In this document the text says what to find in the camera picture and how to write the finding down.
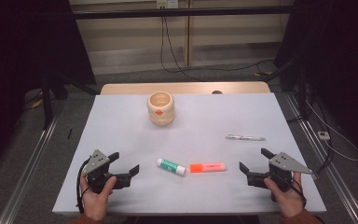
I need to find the beige ribbed cup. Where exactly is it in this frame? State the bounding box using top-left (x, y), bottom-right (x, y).
top-left (146, 91), bottom-right (176, 127)

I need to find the clear silver pen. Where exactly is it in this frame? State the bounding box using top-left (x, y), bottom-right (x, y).
top-left (225, 133), bottom-right (267, 142)

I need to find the black metal stand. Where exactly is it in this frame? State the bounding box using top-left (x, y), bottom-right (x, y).
top-left (24, 73), bottom-right (101, 131)
top-left (260, 55), bottom-right (312, 121)

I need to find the black hanging cable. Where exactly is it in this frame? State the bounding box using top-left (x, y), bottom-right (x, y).
top-left (159, 14), bottom-right (207, 83)

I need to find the green and white glue stick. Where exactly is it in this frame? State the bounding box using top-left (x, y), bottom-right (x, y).
top-left (156, 157), bottom-right (187, 177)

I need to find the person's left hand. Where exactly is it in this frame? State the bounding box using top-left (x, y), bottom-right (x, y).
top-left (79, 173), bottom-right (118, 222)

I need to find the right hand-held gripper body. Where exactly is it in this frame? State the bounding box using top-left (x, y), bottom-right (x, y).
top-left (247, 151), bottom-right (314, 203)

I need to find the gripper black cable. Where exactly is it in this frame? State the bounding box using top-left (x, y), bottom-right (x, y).
top-left (76, 158), bottom-right (91, 215)
top-left (292, 178), bottom-right (308, 208)

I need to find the white cable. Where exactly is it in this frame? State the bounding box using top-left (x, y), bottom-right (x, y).
top-left (306, 99), bottom-right (358, 162)

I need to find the black curtain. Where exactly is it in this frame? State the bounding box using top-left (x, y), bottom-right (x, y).
top-left (273, 0), bottom-right (358, 160)
top-left (0, 0), bottom-right (97, 176)

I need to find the orange highlighter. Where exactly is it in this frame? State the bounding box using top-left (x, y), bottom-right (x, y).
top-left (189, 161), bottom-right (228, 174)

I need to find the metal floor rail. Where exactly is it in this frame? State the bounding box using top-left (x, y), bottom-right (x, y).
top-left (0, 113), bottom-right (60, 224)
top-left (283, 92), bottom-right (358, 224)

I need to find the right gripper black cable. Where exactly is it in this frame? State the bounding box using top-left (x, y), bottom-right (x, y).
top-left (292, 178), bottom-right (308, 208)

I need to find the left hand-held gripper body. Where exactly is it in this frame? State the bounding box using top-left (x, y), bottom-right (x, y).
top-left (82, 148), bottom-right (129, 194)

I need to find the black floor cable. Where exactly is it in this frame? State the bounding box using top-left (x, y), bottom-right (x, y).
top-left (167, 59), bottom-right (275, 75)

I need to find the white wall outlet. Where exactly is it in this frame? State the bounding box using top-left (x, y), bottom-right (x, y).
top-left (156, 0), bottom-right (180, 9)

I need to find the black horizontal bar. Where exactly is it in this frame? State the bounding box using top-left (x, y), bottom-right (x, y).
top-left (73, 6), bottom-right (295, 21)

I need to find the black cable beside rail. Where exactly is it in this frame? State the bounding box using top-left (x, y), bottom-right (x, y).
top-left (287, 115), bottom-right (336, 175)

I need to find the light wooden table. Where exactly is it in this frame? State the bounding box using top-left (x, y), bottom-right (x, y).
top-left (100, 81), bottom-right (271, 95)

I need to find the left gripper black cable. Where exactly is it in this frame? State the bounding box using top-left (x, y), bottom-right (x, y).
top-left (76, 158), bottom-right (91, 215)

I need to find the person's right hand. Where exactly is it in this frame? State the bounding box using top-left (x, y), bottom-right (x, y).
top-left (263, 171), bottom-right (307, 218)

